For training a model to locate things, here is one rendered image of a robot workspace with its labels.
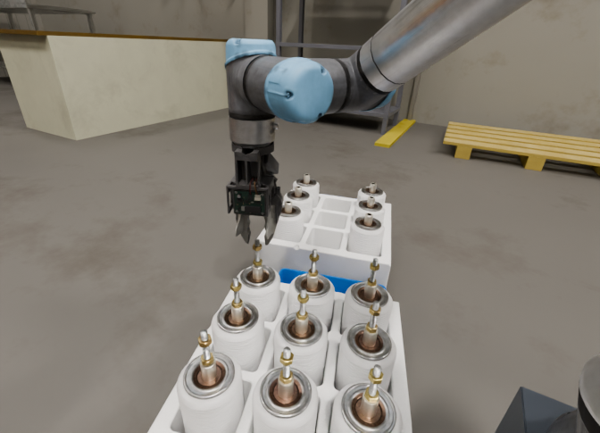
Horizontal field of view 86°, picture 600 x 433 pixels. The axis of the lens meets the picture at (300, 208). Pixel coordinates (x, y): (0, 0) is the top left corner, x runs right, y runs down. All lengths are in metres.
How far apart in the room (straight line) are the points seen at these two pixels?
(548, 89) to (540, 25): 0.53
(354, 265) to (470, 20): 0.67
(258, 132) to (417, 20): 0.26
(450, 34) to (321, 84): 0.15
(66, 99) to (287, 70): 2.53
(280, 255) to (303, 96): 0.63
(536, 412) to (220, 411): 0.41
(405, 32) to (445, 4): 0.05
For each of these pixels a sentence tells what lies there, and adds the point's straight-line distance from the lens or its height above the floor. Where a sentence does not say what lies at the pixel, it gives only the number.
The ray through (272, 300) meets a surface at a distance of 0.71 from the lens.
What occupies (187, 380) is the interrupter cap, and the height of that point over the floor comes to 0.25.
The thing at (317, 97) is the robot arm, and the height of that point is 0.64.
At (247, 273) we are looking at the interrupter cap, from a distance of 0.72.
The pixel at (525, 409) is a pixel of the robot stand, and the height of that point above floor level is 0.30.
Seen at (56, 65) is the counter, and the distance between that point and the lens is 2.83.
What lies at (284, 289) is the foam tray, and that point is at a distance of 0.79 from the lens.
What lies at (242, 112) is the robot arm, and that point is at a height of 0.60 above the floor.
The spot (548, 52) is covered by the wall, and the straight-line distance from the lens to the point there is 3.68.
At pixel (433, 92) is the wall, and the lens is 3.69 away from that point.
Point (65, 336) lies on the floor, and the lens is 1.08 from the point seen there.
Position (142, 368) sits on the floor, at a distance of 0.93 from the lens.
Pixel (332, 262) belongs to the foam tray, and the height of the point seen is 0.15.
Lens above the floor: 0.70
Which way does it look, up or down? 27 degrees down
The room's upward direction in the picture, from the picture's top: 3 degrees clockwise
